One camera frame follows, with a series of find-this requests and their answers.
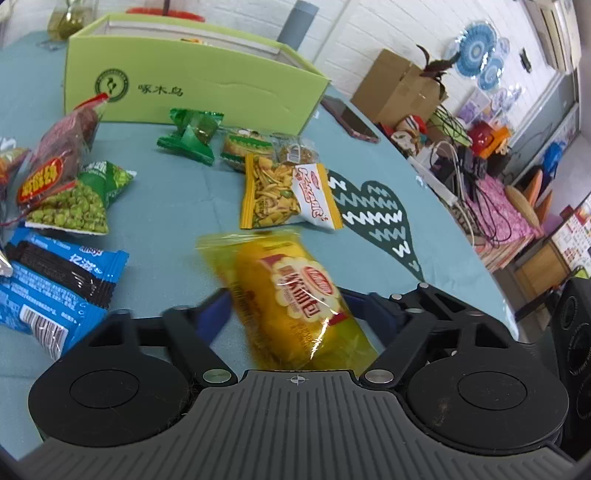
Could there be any white power strip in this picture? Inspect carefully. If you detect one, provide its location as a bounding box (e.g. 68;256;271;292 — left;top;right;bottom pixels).
408;154;459;205

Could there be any straw hat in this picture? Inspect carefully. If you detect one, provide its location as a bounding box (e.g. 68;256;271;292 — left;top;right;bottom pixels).
505;185;539;223

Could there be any blue cookie packet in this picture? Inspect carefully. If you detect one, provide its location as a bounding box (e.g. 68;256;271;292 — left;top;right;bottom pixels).
0;227;130;361

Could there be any white air conditioner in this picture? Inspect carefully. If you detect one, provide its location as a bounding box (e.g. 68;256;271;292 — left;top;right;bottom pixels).
531;0;583;73

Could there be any brown cardboard box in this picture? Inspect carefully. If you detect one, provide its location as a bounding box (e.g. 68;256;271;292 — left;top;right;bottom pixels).
350;48;449;131

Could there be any red thermos jug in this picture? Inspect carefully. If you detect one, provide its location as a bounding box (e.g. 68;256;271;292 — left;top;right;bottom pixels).
467;120;495;156

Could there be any yellow snack mix packet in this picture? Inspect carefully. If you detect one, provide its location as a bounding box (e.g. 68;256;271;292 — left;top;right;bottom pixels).
239;154;304;230

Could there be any orange plastic chair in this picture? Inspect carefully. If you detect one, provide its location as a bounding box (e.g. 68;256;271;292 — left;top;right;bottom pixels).
526;168;556;219

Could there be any grey thermos bottle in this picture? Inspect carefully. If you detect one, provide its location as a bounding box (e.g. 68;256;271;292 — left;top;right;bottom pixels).
282;0;320;48

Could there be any red white plush toy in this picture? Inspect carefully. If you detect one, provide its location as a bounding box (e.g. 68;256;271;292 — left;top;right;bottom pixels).
392;115;433;154

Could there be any blue plastic chair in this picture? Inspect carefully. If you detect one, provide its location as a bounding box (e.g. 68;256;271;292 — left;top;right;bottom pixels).
542;141;567;175

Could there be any dark purple plant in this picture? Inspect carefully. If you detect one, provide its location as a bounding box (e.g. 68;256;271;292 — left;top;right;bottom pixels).
415;44;463;94

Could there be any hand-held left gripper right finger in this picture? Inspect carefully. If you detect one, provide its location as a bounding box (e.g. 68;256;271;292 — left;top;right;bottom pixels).
342;282;528;389

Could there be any pink floral cloth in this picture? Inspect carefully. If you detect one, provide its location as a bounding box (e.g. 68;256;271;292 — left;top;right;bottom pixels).
462;175;544;241

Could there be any small blue paper fan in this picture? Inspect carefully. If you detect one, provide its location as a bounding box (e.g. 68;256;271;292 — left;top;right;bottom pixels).
477;55;505;92

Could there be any white red snack packet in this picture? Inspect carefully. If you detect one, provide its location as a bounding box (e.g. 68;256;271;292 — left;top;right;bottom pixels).
293;163;343;232

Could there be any glass vase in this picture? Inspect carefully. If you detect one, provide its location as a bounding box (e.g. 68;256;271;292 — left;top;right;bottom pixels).
48;0;100;42

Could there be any red smartphone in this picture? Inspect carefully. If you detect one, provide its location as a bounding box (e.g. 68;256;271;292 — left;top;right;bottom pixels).
320;95;380;143

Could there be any round cracker packet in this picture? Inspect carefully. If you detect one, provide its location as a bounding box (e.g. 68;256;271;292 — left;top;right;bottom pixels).
220;129;274;172

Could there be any wooden cabinet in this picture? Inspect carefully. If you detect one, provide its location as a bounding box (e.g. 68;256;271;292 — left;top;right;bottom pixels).
512;241;572;302

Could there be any green peas packet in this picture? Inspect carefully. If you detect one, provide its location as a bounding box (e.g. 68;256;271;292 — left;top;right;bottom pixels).
25;161;137;234

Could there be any yellow bread packet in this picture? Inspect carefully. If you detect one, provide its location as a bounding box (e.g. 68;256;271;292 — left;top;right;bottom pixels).
198;230;380;371

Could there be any orange snack packet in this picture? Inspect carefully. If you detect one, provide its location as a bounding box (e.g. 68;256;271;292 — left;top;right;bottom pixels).
0;137;29;186

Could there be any red dates packet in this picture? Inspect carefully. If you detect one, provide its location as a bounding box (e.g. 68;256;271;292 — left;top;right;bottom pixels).
17;93;110;219

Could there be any red bowl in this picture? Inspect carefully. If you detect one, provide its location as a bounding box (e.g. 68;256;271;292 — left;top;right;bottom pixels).
124;6;206;22

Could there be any green candy packet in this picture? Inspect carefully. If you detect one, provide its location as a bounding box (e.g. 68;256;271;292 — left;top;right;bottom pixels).
169;107;225;144
156;127;216;166

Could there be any green cardboard box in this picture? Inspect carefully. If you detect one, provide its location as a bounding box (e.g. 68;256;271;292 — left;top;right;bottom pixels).
63;12;332;137

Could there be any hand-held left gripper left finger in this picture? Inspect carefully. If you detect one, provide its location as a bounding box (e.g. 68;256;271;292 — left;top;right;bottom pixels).
85;288;239;387

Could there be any large blue paper fan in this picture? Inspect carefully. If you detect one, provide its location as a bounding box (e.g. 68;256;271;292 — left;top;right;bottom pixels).
454;23;500;77

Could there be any clear nut bar packet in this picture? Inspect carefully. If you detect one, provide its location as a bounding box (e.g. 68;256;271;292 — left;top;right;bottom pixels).
272;133;320;165

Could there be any black speaker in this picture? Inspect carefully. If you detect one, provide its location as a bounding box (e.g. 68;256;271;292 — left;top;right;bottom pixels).
549;276;591;403

